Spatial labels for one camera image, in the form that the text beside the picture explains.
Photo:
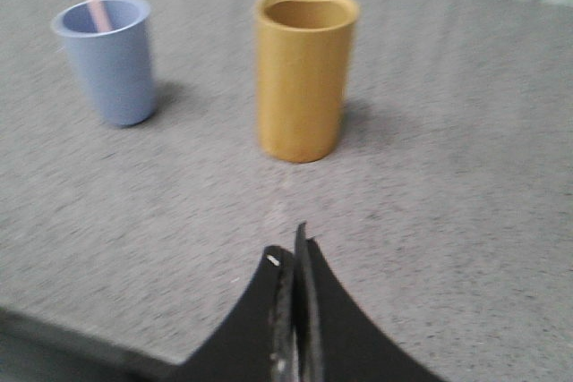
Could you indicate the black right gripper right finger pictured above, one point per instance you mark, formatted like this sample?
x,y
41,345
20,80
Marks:
x,y
335,339

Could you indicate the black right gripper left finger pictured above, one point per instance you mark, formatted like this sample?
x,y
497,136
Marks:
x,y
255,340

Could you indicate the bamboo cylindrical holder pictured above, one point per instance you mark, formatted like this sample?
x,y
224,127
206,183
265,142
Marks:
x,y
303,50

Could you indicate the blue plastic cup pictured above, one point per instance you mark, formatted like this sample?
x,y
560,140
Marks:
x,y
114,68

